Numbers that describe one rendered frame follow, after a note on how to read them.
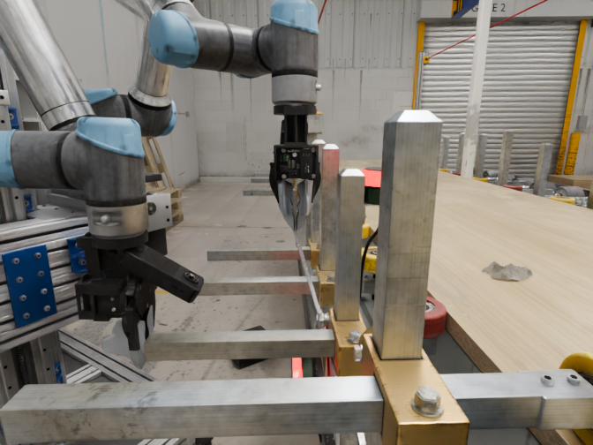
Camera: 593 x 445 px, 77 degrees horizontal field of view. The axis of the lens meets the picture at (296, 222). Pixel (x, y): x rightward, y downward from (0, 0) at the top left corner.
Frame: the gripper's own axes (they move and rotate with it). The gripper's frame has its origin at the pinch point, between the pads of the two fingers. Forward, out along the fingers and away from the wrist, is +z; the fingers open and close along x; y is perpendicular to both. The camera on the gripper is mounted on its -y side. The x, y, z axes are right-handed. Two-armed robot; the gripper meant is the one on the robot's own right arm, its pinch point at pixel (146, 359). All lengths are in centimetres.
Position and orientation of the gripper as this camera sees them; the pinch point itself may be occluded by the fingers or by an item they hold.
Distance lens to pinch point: 64.4
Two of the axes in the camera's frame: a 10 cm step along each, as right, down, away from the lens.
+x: 0.4, 2.4, -9.7
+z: -0.3, 9.7, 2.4
